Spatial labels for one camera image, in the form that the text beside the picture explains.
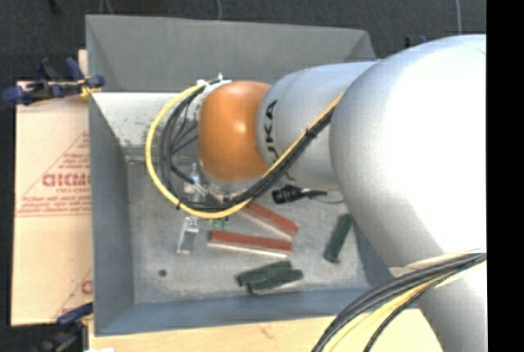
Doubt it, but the dark green flat block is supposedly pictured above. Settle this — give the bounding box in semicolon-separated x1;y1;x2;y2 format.
323;212;355;264
235;259;294;287
246;269;305;296

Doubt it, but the red-brown flat block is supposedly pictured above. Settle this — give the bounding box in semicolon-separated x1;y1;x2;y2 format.
206;228;294;259
240;200;301;241

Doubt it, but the black cylinder on white bracket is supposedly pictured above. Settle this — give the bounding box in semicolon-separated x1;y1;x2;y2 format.
271;185;329;205

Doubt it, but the brown cardboard board, red print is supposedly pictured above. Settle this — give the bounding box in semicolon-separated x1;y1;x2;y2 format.
9;79;96;327

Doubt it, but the grey metal bin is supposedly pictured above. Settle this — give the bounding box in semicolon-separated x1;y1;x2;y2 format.
84;13;419;337

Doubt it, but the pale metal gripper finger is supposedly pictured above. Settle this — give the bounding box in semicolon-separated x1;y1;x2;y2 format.
176;216;200;255
183;162;203;197

